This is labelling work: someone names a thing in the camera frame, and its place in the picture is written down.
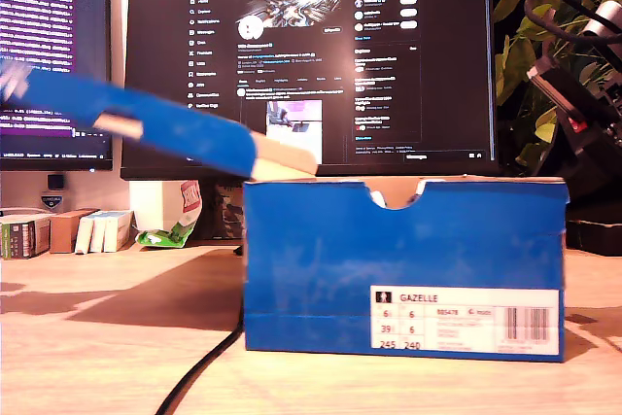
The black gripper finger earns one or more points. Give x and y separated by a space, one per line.
571 148

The blue adidas shoebox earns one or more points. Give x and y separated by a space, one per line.
340 264

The black flat box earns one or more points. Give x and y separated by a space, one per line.
595 235

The brown cardboard box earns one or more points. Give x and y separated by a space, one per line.
63 232

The green leafy plant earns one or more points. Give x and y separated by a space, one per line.
520 60

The green Jenkki gum bag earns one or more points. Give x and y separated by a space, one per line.
170 235

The wide black computer monitor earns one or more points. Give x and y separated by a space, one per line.
160 70

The monitor with purple terminal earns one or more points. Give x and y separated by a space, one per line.
87 45

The blue shield badge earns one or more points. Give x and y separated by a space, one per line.
52 202

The pale grey camera box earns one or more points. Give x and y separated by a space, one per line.
602 21

